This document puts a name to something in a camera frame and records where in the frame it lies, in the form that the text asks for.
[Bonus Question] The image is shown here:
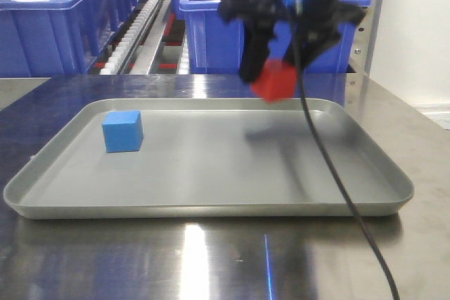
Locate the red foam cube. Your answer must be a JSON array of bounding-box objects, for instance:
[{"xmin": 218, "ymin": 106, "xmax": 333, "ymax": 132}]
[{"xmin": 250, "ymin": 59, "xmax": 297, "ymax": 103}]

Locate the blue plastic bin left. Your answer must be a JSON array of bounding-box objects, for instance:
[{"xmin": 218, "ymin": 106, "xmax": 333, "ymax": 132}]
[{"xmin": 1, "ymin": 0, "xmax": 139, "ymax": 78}]

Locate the blue plastic bin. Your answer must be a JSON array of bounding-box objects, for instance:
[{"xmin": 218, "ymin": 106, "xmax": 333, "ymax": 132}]
[
  {"xmin": 1, "ymin": 0, "xmax": 139, "ymax": 78},
  {"xmin": 179, "ymin": 0, "xmax": 372, "ymax": 74}
]

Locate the black cable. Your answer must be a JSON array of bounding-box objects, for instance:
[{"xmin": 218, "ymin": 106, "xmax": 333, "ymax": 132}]
[{"xmin": 293, "ymin": 0, "xmax": 401, "ymax": 300}]

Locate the white roller conveyor track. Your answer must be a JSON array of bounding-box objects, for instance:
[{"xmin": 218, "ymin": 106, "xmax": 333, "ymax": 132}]
[{"xmin": 99, "ymin": 0, "xmax": 162, "ymax": 75}]

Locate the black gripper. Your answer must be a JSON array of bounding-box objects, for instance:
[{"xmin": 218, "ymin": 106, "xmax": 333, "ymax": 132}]
[{"xmin": 218, "ymin": 0, "xmax": 362, "ymax": 82}]

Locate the blue plastic bin right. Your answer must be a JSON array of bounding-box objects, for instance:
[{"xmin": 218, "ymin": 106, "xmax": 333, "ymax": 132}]
[{"xmin": 179, "ymin": 0, "xmax": 372, "ymax": 74}]

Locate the blue foam cube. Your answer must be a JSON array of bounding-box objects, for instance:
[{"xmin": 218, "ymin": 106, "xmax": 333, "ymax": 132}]
[{"xmin": 102, "ymin": 110, "xmax": 143, "ymax": 153}]

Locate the steel shelf upright post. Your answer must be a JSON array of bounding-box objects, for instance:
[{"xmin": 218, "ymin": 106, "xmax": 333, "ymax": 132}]
[{"xmin": 349, "ymin": 0, "xmax": 383, "ymax": 74}]

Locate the grey metal tray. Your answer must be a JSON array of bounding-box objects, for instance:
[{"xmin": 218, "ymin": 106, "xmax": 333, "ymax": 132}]
[{"xmin": 3, "ymin": 98, "xmax": 415, "ymax": 221}]

